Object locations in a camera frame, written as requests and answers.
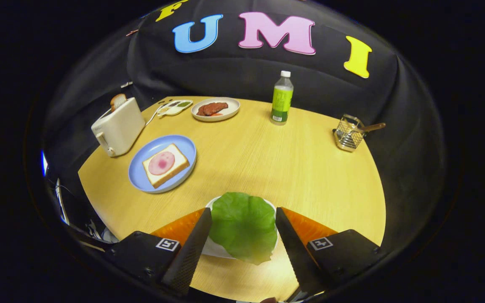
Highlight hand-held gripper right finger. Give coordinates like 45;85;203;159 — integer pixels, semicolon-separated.
275;207;382;295

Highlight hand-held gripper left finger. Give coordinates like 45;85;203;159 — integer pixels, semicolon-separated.
106;207;213;296

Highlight green lettuce leaf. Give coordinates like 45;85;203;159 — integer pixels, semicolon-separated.
209;192;277;265

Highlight toasted bread slice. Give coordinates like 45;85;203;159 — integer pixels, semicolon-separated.
110;93;128;112

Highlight square white plate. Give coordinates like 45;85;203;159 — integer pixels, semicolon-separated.
202;196;279;259

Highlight blue plate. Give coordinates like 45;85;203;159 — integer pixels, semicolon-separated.
128;135;197;194

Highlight bread slice with ham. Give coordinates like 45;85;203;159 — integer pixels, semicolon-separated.
142;144;190;189

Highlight pink ham slice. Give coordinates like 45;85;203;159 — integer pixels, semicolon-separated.
148;151;176;176

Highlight white keyboard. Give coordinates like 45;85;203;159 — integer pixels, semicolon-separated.
55;178;71;226

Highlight white toaster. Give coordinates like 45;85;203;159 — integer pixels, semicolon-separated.
91;97;146;158

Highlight brown meat pieces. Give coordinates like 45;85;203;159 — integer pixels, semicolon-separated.
197;102;229;117

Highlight divided white bean dish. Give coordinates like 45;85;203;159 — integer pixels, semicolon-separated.
157;99;193;117

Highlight round white meat plate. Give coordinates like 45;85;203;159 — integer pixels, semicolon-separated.
191;97;241;122

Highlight green label drink bottle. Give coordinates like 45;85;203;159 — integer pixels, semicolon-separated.
270;70;294;126

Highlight black backdrop cloth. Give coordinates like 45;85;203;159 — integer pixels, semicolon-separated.
40;0;447;253

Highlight metal wire utensil holder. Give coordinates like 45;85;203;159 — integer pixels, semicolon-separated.
333;114;367;152

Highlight white toaster cable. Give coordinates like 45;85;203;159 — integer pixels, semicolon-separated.
145;103;163;127

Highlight wooden handled utensil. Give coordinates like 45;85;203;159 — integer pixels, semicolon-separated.
352;122;386;134

